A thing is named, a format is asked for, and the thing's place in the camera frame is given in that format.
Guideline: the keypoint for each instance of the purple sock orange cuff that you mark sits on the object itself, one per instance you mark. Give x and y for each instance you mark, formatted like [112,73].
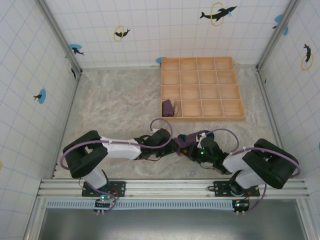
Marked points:
[190,137]

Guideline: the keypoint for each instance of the purple sock tan toe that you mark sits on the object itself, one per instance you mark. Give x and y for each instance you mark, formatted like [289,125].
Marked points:
[167,107]

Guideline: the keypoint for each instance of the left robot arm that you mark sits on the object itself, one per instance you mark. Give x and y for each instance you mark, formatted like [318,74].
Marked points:
[122,151]

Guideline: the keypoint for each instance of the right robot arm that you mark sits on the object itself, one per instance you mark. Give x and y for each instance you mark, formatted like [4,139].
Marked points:
[250,180]

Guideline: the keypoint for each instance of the right controller board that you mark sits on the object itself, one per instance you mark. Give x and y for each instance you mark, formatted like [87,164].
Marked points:
[240,205]

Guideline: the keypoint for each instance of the controller board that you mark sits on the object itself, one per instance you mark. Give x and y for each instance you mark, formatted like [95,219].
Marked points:
[240,205]
[102,200]

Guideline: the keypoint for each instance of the wooden compartment tray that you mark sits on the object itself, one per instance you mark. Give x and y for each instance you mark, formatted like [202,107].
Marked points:
[207,82]

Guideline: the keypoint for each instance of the steel panel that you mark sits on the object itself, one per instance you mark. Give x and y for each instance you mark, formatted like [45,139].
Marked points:
[170,225]

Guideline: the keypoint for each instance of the left controller board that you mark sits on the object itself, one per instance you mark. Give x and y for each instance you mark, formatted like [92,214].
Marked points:
[102,200]

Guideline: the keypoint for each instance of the dolphin blue circle sticker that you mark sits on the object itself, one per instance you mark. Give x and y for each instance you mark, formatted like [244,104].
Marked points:
[76,48]
[41,96]

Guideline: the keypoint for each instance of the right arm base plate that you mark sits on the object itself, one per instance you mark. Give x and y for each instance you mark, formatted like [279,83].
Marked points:
[221,187]

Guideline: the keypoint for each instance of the aluminium mounting rail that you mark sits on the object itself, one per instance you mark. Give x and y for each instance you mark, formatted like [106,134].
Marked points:
[170,186]

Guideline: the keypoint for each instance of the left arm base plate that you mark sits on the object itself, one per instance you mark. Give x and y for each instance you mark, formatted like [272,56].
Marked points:
[120,187]

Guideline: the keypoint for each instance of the aluminium floor rail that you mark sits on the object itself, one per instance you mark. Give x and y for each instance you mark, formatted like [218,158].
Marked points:
[271,117]
[68,112]

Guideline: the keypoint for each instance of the aluminium frame post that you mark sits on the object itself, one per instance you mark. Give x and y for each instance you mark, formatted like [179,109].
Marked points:
[277,35]
[60,37]

